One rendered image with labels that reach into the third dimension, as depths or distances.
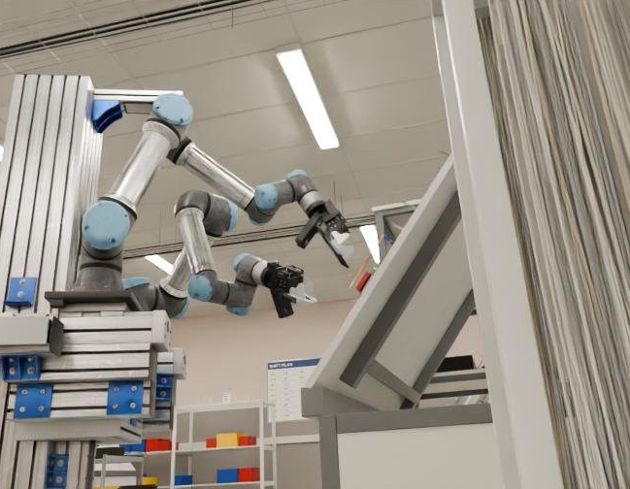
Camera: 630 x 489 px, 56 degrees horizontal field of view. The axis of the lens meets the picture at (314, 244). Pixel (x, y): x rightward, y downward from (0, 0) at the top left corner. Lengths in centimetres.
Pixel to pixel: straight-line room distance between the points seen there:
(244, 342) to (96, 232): 828
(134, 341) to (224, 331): 836
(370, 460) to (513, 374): 83
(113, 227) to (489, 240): 123
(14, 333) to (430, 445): 101
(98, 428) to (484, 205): 140
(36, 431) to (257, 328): 813
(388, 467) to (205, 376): 874
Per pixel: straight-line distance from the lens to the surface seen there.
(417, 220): 143
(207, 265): 187
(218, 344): 999
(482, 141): 61
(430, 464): 131
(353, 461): 134
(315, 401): 137
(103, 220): 165
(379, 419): 133
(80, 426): 179
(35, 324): 161
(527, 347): 54
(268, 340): 971
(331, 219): 178
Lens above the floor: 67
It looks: 22 degrees up
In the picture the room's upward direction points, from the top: 3 degrees counter-clockwise
